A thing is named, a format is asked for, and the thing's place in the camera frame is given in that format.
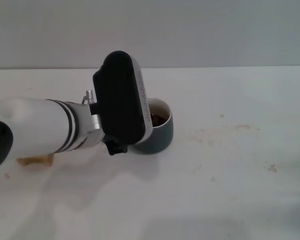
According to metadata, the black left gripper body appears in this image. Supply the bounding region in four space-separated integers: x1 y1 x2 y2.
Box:
102 134 129 157

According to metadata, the grey ceramic mug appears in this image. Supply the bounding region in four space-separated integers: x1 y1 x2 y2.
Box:
131 97 175 155

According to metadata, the dark coffee liquid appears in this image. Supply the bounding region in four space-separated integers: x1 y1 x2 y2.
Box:
150 113 170 128

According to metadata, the light wooden block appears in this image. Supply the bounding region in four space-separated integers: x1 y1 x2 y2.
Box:
16 153 55 168

